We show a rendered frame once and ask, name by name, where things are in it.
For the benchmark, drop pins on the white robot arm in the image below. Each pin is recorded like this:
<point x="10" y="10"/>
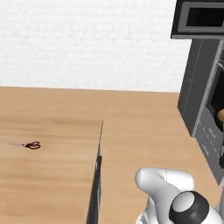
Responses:
<point x="159" y="186"/>

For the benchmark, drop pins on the dark grey cupboard unit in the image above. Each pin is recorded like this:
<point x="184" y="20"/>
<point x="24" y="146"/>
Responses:
<point x="195" y="87"/>

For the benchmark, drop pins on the tan round object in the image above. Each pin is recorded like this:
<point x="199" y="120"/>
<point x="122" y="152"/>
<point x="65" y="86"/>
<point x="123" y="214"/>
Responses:
<point x="221" y="116"/>

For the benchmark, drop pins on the black grey overhead appliance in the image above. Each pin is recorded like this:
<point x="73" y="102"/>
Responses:
<point x="178" y="20"/>

